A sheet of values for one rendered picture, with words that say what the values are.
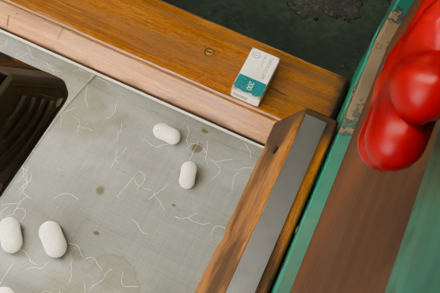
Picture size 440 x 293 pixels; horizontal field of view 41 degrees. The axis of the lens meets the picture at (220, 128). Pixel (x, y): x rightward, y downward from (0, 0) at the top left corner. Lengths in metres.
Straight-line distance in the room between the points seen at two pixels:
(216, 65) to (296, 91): 0.10
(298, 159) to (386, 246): 0.33
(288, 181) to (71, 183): 0.25
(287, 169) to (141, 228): 0.18
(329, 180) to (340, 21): 1.26
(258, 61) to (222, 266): 0.26
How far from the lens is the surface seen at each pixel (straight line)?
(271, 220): 0.52
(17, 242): 0.63
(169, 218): 0.64
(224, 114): 0.68
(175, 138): 0.66
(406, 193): 0.23
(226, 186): 0.65
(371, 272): 0.23
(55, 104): 0.34
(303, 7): 1.77
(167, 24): 0.73
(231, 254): 0.52
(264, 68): 0.68
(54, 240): 0.62
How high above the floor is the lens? 1.35
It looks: 63 degrees down
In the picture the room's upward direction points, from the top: 10 degrees clockwise
